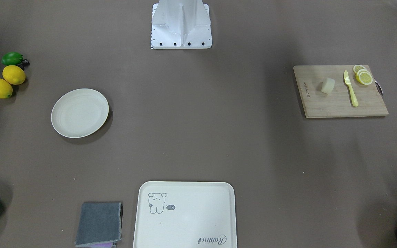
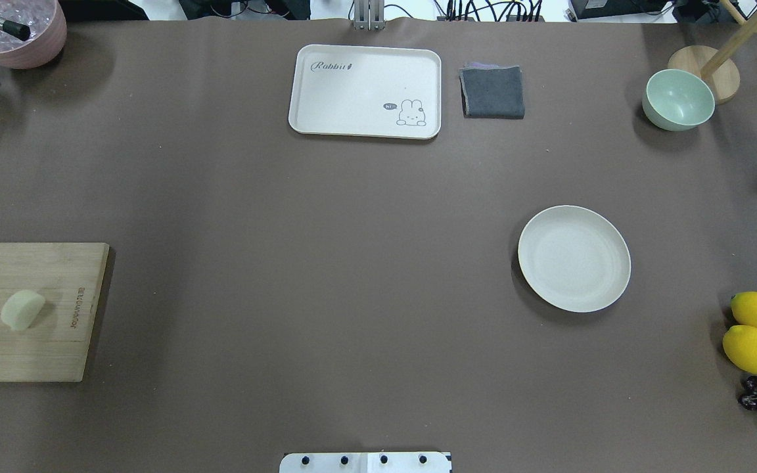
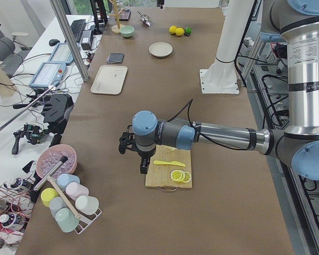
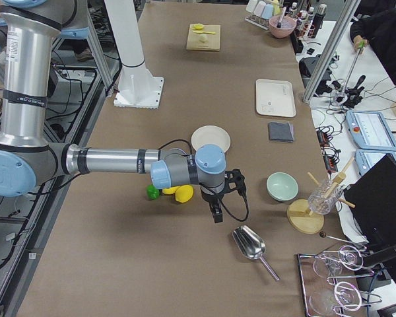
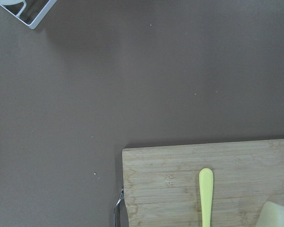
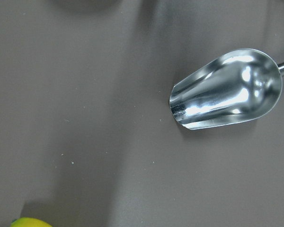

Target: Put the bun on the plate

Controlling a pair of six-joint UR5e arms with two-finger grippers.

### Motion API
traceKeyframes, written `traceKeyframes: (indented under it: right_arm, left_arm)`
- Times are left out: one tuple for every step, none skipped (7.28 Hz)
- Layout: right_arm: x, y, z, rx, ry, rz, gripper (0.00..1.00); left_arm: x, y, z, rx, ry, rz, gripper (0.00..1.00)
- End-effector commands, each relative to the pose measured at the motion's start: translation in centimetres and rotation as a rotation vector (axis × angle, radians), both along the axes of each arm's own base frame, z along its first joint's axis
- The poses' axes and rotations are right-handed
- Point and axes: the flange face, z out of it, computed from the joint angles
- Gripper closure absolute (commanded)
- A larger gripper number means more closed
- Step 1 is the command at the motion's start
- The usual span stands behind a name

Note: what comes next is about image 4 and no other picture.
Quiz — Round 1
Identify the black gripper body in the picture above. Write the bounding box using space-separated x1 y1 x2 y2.
200 183 224 207

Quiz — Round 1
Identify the round white plate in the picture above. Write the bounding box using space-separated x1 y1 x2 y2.
191 125 231 153

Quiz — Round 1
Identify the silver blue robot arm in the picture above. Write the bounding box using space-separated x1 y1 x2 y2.
0 1 228 223

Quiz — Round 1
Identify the rectangular white tray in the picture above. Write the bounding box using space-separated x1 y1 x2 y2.
255 79 296 118

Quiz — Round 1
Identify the white bun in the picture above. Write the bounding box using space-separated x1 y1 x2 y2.
199 34 208 43

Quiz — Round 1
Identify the yellow lemon right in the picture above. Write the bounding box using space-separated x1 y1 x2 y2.
175 185 194 203

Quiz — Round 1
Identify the yellow lemon left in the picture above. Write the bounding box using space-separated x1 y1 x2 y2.
162 186 179 195

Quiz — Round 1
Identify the metal scoop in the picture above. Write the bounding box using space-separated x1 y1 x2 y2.
232 225 280 281

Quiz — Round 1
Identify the green toy pepper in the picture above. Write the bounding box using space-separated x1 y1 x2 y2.
146 184 160 200

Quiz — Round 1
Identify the mint green bowl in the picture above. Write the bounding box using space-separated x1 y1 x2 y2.
266 172 298 202

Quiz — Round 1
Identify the wooden cup stand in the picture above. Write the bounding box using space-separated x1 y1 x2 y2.
287 157 356 234

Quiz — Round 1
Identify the folded grey cloth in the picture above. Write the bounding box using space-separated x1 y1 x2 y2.
268 122 294 143

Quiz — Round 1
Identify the clear glass cup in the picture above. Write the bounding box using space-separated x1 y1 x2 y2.
308 179 343 215

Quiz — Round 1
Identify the blue teach pendant lower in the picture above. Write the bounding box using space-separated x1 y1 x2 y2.
354 149 396 176

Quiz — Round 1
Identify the blue teach pendant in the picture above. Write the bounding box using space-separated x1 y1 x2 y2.
354 149 396 176
345 110 396 152

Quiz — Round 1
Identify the wooden cutting board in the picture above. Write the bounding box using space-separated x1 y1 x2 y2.
186 24 221 52

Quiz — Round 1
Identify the black monitor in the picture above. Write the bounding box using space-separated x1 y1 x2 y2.
345 154 396 247

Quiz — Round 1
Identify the yellow plastic knife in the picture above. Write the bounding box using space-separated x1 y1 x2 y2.
192 30 217 35

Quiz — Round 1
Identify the blue teach pendant upper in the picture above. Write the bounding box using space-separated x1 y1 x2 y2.
345 110 396 152

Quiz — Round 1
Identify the yellow lemon slice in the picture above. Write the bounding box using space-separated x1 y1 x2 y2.
191 23 205 30

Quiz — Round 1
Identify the pink mixing bowl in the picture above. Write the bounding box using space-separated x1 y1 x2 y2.
269 15 296 38

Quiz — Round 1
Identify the pastel cups rack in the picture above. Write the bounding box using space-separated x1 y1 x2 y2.
245 0 281 30

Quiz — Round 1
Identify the black thermos bottle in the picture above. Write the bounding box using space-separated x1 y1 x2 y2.
311 4 327 38

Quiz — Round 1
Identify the metal grabber stick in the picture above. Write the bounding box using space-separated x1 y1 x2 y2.
341 36 367 94

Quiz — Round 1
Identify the person in black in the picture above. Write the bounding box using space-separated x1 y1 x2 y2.
350 8 396 85

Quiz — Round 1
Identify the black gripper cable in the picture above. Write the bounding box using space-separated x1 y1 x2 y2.
158 139 250 222

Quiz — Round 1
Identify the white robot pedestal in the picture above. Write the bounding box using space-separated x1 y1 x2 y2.
105 0 164 109

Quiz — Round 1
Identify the metal wire glass rack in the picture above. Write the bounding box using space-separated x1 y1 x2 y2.
296 244 382 316

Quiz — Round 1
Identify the aluminium frame post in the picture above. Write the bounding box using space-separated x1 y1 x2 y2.
302 0 360 104

